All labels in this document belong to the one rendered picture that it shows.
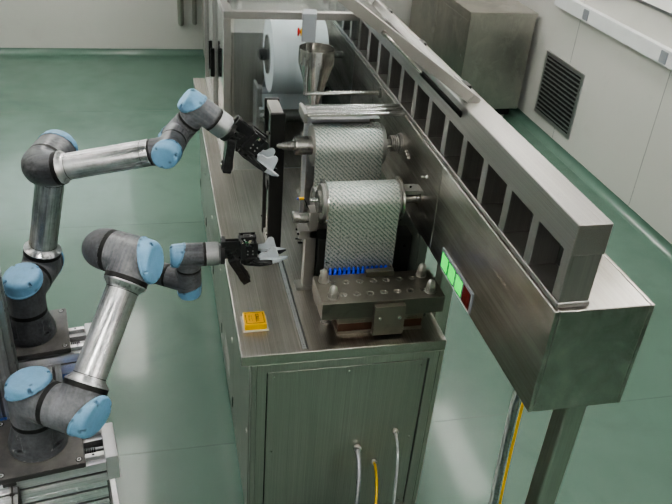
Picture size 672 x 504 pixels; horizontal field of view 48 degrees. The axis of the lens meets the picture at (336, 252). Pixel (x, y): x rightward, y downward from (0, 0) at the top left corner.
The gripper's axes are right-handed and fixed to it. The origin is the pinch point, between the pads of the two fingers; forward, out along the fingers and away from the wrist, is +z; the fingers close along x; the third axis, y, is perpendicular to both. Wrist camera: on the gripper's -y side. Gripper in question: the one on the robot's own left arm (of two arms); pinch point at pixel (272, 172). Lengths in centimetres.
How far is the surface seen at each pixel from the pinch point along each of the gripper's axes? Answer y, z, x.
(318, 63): 27, 13, 66
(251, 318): -38.8, 22.5, -14.7
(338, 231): -1.2, 28.7, -4.8
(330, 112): 21.7, 12.0, 25.8
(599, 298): 45, 43, -85
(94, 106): -158, 24, 412
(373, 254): -0.4, 44.5, -4.9
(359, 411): -40, 68, -30
